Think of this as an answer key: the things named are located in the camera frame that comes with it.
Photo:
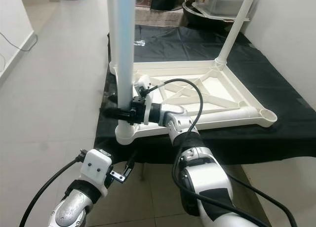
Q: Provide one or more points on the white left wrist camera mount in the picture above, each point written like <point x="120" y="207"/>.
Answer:
<point x="96" y="170"/>

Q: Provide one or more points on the black plastic bag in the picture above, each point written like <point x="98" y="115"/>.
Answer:
<point x="163" y="0"/>

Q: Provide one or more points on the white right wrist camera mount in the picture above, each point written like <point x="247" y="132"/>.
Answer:
<point x="144" y="84"/>

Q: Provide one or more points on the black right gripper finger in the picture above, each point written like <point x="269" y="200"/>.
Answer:
<point x="118" y="113"/>

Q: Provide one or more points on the black tablecloth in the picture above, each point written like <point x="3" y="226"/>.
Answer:
<point x="276" y="84"/>

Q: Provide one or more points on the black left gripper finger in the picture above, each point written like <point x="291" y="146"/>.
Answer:
<point x="130" y="167"/>

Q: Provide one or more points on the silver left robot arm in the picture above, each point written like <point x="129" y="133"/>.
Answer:
<point x="76" y="212"/>

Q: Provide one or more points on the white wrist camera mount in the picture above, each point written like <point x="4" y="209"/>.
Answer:
<point x="144" y="84"/>
<point x="96" y="170"/>

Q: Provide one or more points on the beige patterned cloth bench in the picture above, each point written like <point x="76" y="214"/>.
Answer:
<point x="163" y="18"/>

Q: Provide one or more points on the white plastic children table top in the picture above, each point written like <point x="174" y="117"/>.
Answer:
<point x="232" y="94"/>

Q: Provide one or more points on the clear tape strip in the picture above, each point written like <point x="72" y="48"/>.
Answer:
<point x="140" y="43"/>

